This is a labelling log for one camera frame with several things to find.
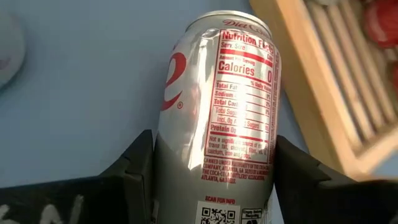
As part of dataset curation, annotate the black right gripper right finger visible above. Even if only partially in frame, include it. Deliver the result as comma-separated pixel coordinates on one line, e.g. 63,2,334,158
273,134,398,224

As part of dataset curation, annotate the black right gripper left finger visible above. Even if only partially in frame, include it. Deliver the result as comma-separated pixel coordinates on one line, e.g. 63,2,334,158
0,129,155,224

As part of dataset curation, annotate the silver Diet Coke can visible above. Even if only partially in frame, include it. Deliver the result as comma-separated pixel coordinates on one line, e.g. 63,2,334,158
0,12,26,91
153,9,282,224

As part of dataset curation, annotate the red soda can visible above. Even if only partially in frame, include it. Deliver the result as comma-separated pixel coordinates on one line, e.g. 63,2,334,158
365,0,398,49

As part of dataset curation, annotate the wooden slatted shelf rack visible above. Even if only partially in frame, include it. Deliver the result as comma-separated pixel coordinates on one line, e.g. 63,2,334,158
248,0,398,182

